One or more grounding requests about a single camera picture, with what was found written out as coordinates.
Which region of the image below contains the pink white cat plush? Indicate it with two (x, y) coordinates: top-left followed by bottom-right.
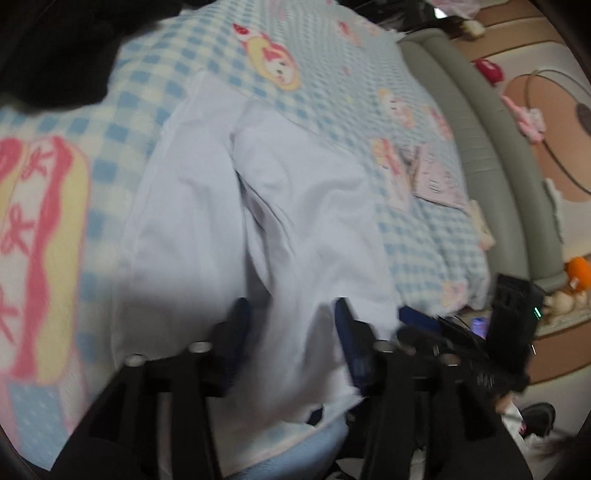
(503, 95), (548, 144)

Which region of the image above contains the cream folded cloth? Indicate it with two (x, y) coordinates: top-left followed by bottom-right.
(466, 198), (497, 250)

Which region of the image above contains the orange plush toy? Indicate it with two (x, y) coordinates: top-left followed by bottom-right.
(566, 256), (591, 291)

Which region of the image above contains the checkered cartoon printed blanket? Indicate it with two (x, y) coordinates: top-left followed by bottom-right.
(0, 0), (492, 472)

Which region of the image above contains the black garment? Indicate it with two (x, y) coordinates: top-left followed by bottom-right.
(0, 0), (185, 114)

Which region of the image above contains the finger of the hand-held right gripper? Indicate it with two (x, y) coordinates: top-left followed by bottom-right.
(399, 305), (490, 357)
(397, 328), (462, 360)

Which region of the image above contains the red plush toy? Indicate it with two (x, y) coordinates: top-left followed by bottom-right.
(475, 58), (504, 84)

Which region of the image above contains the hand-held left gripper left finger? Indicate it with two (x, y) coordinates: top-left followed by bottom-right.
(55, 298), (252, 480)

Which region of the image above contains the pink patterned garment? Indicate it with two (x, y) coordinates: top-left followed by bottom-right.
(406, 145), (467, 208)

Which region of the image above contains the light blue fleece cloth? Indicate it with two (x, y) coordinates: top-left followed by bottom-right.
(222, 411), (349, 480)

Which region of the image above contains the white shirt with navy trim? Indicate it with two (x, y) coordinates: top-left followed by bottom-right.
(115, 69), (402, 425)

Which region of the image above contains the grey padded bed headboard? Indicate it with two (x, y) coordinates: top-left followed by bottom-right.
(397, 28), (568, 289)

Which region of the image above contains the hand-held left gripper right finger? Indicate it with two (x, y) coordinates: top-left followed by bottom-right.
(335, 298), (532, 480)

